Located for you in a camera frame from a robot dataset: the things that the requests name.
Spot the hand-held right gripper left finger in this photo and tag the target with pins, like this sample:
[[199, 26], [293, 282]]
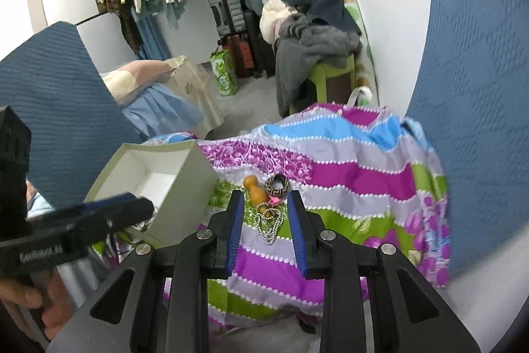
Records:
[[233, 237]]

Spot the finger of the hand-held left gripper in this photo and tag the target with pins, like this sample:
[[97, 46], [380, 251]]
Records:
[[111, 202], [124, 212]]

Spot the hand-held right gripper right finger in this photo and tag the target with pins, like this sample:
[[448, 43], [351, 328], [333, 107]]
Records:
[[297, 237]]

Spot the patterned black gold bangle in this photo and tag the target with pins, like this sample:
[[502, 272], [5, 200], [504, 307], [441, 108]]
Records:
[[276, 187]]

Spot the grey-green cardboard box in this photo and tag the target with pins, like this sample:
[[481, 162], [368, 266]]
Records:
[[182, 179]]

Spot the person's left hand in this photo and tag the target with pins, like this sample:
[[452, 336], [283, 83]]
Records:
[[60, 303]]

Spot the light blue cloth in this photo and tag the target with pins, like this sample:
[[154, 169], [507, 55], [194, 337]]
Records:
[[39, 206]]

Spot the pink charm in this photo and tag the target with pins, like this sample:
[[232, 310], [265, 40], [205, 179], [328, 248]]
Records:
[[271, 201]]

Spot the colourful striped floral bedsheet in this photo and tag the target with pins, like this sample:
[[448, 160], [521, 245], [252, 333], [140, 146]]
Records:
[[351, 191]]

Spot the person's left leg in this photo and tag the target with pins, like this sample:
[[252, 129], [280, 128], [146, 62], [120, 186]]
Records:
[[78, 278]]

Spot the small blue quilted cushion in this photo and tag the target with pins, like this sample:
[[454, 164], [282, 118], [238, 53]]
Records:
[[62, 100]]

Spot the blue pleated bed skirt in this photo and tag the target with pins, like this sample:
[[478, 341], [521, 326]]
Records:
[[165, 109]]

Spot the pastel checked pillow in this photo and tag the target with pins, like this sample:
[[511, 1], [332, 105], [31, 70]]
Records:
[[136, 78]]

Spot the beige cloth covered box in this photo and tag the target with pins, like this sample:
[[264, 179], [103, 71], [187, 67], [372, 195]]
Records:
[[198, 88]]

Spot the green plastic stool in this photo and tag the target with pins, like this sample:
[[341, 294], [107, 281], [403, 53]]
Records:
[[334, 82]]

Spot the green printed shopping bag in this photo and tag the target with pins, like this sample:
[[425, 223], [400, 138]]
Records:
[[225, 74]]

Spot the teal hanging skirt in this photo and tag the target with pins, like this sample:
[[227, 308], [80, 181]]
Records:
[[153, 34]]

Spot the brown patterned scarf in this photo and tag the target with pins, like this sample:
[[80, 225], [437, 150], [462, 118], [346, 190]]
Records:
[[124, 22]]

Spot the red ribbed suitcase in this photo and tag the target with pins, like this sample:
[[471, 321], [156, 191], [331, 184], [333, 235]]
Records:
[[239, 55]]

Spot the dark tall suitcase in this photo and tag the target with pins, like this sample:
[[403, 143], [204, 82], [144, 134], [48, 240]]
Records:
[[260, 55]]

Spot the floral folding mat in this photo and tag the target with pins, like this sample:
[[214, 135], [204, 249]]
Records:
[[365, 55]]

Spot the grey fleece garment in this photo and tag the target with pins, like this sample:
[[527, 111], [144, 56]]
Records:
[[318, 43]]

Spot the large blue quilted cushion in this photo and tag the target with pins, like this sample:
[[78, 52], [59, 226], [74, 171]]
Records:
[[475, 109]]

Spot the cream fluffy garment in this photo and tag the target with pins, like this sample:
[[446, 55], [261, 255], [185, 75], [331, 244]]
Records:
[[275, 18]]

